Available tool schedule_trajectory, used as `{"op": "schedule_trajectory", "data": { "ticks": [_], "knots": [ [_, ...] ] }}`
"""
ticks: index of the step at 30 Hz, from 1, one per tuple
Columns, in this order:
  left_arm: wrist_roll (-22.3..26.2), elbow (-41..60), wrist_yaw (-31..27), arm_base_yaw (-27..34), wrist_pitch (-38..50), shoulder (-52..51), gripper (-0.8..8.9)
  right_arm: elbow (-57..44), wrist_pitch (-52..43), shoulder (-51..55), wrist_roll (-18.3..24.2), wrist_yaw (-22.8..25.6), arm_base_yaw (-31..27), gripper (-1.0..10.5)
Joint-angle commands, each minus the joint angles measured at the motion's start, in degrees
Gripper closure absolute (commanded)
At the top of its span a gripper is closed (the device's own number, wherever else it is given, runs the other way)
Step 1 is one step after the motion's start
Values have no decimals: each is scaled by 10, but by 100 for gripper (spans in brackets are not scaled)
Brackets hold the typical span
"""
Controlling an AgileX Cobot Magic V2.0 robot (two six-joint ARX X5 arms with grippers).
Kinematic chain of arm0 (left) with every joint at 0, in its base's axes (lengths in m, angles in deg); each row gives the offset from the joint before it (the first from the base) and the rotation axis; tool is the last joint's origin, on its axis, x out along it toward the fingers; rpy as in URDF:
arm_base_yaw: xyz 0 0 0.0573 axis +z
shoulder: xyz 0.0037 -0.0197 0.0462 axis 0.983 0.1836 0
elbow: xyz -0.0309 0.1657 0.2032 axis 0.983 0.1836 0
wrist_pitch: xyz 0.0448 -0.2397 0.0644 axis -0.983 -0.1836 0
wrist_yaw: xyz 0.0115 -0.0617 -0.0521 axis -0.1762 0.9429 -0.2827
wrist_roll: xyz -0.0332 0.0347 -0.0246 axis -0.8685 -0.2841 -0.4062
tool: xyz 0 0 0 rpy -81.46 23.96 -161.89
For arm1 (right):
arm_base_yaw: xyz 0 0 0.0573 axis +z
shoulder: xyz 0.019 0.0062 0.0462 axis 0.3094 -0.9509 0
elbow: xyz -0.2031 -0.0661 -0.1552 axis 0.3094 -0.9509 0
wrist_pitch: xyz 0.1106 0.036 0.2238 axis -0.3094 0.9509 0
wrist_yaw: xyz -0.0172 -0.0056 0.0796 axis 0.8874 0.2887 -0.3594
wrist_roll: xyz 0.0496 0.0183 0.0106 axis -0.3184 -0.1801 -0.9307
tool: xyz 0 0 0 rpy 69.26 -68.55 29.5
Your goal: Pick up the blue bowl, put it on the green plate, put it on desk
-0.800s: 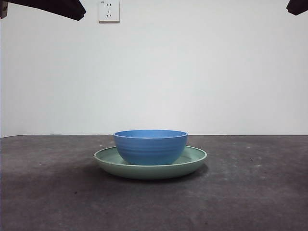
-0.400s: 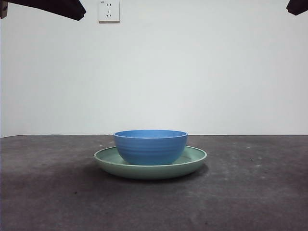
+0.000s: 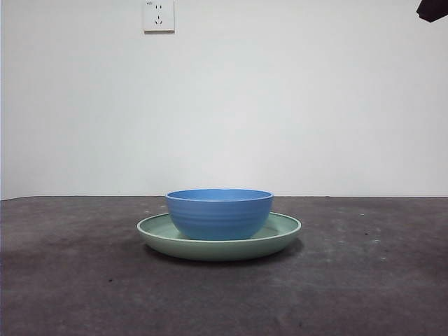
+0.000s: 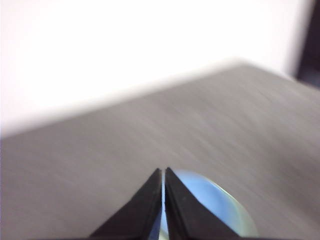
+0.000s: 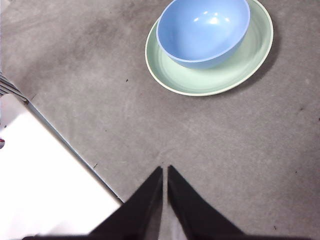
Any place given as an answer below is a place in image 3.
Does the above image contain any blue bowl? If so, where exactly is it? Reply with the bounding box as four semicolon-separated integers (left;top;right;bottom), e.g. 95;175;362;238
164;188;274;242

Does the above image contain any green plate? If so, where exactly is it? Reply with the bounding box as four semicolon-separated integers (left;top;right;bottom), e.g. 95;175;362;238
136;211;302;263

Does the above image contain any white wall socket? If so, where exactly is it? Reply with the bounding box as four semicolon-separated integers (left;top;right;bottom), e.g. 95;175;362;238
143;0;176;35

